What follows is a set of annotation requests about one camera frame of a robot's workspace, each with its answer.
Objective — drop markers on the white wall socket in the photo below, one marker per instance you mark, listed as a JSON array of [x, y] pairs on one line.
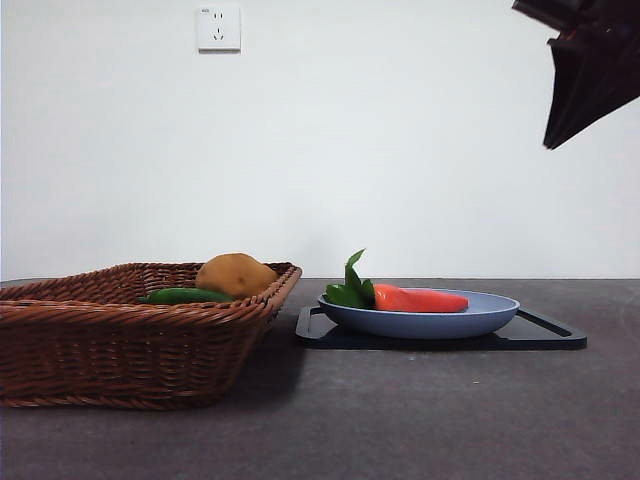
[[219, 29]]

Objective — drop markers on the blue round plate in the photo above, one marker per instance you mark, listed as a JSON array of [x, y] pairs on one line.
[[420, 324]]

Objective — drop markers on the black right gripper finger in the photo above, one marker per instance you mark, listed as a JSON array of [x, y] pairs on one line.
[[590, 85], [545, 140]]

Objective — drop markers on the brown wicker basket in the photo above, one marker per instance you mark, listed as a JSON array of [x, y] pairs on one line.
[[125, 350]]

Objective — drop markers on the orange carrot with green leaves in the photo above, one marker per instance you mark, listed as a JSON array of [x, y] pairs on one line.
[[420, 300]]

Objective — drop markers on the yellow-brown potato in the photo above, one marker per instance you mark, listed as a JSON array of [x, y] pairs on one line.
[[235, 276]]

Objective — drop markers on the black flat tray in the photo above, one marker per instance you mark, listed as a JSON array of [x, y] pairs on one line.
[[320, 340]]

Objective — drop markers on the green chili pepper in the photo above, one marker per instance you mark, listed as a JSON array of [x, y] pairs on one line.
[[190, 296]]

